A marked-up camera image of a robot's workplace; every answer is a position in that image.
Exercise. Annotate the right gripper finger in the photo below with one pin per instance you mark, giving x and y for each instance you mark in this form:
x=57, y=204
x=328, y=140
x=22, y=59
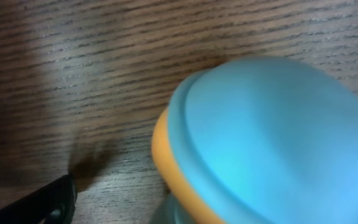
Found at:
x=53, y=204

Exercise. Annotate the yellow duck toy blue hat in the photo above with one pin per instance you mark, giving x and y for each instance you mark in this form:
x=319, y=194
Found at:
x=258, y=140

